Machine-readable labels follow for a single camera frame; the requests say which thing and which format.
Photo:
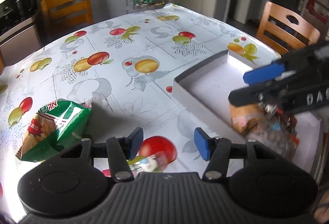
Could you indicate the clear sunflower seed packet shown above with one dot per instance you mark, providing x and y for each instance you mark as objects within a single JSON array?
[{"x": 274, "y": 135}]

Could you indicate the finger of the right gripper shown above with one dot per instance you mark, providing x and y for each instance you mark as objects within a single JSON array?
[
  {"x": 253, "y": 94},
  {"x": 264, "y": 73}
]

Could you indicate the white cardboard box tray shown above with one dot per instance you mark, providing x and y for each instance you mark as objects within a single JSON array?
[{"x": 204, "y": 90}]

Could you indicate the grey cabinet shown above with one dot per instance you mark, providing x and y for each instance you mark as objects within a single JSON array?
[{"x": 19, "y": 42}]

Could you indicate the green shrimp chips bag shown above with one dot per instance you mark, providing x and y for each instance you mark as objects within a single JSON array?
[{"x": 56, "y": 126}]

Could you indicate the pink clear lollipop packet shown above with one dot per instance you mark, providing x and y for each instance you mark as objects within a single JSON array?
[{"x": 150, "y": 164}]

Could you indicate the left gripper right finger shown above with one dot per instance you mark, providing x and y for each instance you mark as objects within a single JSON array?
[{"x": 216, "y": 151}]

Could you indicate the fruit-pattern tablecloth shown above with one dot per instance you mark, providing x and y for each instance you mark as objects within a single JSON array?
[{"x": 125, "y": 68}]

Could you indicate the black coffee machine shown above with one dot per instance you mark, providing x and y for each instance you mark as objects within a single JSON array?
[{"x": 14, "y": 12}]

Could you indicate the wooden chair at right side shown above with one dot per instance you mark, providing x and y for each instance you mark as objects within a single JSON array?
[{"x": 284, "y": 30}]

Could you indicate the orange square snack packet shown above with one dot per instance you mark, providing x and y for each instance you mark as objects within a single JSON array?
[{"x": 290, "y": 123}]

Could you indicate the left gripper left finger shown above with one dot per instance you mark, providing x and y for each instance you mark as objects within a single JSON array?
[{"x": 119, "y": 151}]

